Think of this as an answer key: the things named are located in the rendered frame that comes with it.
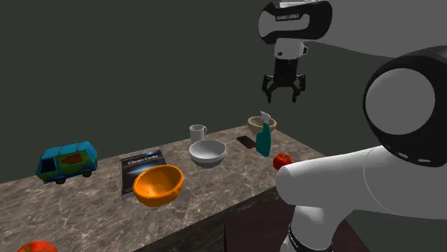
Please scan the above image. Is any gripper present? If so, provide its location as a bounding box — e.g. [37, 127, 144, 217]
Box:
[261, 58, 307, 104]

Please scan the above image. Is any beige bowl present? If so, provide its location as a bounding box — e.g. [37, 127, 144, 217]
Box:
[247, 116, 277, 135]

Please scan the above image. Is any teal spray bottle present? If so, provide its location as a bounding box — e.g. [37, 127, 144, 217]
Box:
[255, 110, 276, 158]

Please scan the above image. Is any red phone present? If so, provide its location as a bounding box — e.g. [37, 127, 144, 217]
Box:
[236, 135, 258, 150]

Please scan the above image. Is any small red apple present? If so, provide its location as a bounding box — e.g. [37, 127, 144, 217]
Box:
[272, 152, 294, 172]

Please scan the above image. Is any white mug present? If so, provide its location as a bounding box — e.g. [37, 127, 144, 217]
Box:
[189, 124, 208, 145]

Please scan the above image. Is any white bowl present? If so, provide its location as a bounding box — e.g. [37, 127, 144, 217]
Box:
[188, 139, 227, 170]

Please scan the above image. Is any orange bowl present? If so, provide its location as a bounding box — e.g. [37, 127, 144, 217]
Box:
[132, 164, 185, 208]

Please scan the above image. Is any dark book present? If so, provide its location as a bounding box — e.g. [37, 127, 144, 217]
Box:
[120, 149, 168, 200]

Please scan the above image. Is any blue toy van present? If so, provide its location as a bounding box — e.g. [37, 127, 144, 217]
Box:
[35, 140, 99, 185]

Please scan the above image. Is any large red apple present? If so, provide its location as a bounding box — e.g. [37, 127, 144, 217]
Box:
[16, 241, 59, 252]

